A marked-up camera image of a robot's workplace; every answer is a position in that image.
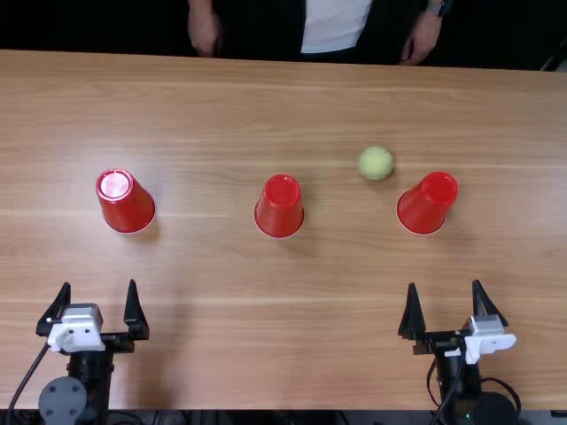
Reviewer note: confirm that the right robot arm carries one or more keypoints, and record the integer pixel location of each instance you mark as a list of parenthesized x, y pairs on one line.
[(456, 385)]

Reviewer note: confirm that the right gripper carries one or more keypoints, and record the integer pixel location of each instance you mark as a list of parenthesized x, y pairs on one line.
[(436, 343)]

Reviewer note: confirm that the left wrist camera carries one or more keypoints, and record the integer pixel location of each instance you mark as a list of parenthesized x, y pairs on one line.
[(77, 329)]

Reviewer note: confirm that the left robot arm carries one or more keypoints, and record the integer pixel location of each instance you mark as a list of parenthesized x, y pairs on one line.
[(90, 376)]

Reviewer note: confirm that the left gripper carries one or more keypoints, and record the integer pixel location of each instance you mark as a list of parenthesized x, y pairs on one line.
[(117, 343)]

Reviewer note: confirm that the red cup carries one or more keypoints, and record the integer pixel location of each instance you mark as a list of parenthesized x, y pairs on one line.
[(424, 206), (279, 210), (127, 208)]

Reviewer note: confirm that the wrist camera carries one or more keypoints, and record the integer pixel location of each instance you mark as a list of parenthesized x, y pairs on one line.
[(487, 338), (77, 329)]

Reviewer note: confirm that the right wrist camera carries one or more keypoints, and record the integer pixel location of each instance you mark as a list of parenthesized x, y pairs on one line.
[(487, 338)]

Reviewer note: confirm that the yellow ball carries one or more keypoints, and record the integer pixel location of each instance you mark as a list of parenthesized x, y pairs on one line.
[(375, 163)]

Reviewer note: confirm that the person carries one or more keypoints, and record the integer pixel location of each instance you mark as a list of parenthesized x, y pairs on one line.
[(332, 26)]

